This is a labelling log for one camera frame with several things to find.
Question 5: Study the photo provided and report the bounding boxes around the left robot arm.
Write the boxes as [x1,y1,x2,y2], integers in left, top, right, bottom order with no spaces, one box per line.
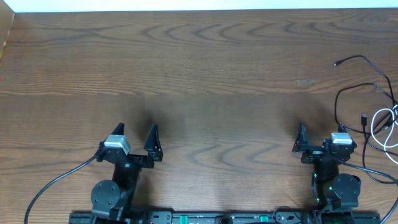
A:
[90,123,163,223]

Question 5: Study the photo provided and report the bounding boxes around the white usb cable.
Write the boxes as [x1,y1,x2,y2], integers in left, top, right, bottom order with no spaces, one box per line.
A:
[370,104,398,165]

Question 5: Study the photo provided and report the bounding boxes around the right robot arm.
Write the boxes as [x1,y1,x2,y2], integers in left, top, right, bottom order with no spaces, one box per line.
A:
[292,123,361,223]

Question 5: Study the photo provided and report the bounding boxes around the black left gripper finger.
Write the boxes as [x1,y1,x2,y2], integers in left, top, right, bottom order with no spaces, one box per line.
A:
[111,123,125,136]
[144,124,163,162]

